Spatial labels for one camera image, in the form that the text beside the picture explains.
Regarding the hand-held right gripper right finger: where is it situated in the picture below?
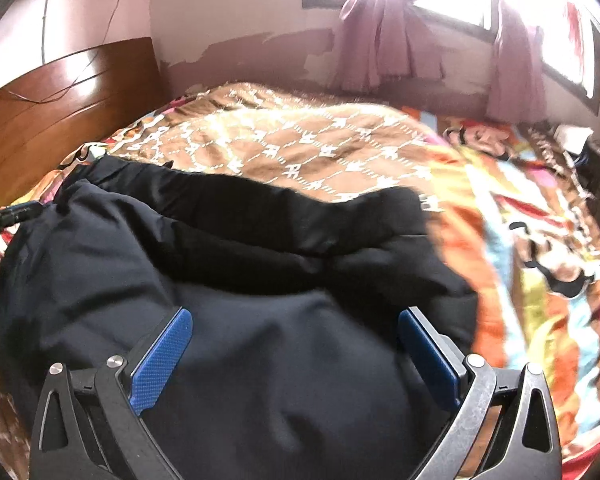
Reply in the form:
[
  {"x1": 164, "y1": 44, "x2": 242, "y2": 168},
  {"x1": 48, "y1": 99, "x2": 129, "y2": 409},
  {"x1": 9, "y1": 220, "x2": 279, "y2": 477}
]
[{"x1": 397, "y1": 306, "x2": 563, "y2": 480}]

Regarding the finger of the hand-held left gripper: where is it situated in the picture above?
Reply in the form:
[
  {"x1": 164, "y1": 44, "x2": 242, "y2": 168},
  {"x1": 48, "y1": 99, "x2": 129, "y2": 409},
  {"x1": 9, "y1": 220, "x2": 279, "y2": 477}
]
[{"x1": 0, "y1": 200, "x2": 44, "y2": 235}]

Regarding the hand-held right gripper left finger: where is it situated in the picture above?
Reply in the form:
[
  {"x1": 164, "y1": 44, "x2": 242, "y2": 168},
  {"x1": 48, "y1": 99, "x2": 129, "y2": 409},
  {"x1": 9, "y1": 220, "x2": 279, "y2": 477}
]
[{"x1": 30, "y1": 307, "x2": 194, "y2": 480}]

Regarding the navy puffer jacket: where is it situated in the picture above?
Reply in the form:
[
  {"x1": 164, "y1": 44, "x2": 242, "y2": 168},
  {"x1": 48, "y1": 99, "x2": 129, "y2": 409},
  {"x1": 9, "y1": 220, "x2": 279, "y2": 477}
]
[{"x1": 0, "y1": 155, "x2": 481, "y2": 480}]

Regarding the wooden headboard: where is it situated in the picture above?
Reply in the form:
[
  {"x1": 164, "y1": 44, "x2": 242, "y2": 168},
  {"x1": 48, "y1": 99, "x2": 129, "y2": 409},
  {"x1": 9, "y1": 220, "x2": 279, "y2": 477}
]
[{"x1": 0, "y1": 36, "x2": 169, "y2": 202}]

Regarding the dark side table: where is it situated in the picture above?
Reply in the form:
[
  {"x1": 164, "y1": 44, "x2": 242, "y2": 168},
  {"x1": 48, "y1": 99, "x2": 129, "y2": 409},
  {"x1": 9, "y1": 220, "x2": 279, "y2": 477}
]
[{"x1": 574, "y1": 139, "x2": 600, "y2": 243}]

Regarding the colourful printed blanket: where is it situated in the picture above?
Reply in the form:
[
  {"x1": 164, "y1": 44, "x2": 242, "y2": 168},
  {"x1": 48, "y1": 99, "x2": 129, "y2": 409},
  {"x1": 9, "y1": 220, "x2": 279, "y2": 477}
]
[{"x1": 0, "y1": 80, "x2": 600, "y2": 480}]

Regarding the white cloth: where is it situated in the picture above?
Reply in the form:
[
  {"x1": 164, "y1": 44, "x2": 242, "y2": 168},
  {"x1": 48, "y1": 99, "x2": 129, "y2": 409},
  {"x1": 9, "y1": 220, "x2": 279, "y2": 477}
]
[{"x1": 554, "y1": 124, "x2": 594, "y2": 145}]

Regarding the pink curtain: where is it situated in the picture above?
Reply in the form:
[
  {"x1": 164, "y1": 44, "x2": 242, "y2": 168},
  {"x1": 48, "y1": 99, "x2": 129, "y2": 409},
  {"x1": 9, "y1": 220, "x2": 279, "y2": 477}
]
[
  {"x1": 331, "y1": 0, "x2": 447, "y2": 92},
  {"x1": 484, "y1": 0, "x2": 549, "y2": 122}
]

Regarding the white cable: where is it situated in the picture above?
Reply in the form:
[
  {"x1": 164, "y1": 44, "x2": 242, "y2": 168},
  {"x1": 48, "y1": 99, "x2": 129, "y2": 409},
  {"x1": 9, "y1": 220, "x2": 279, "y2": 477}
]
[
  {"x1": 38, "y1": 0, "x2": 52, "y2": 61},
  {"x1": 0, "y1": 0, "x2": 131, "y2": 105}
]

